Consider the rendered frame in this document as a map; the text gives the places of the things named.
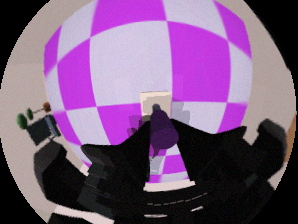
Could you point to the beige rectangular block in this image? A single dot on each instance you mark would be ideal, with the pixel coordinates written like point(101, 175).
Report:
point(149, 99)

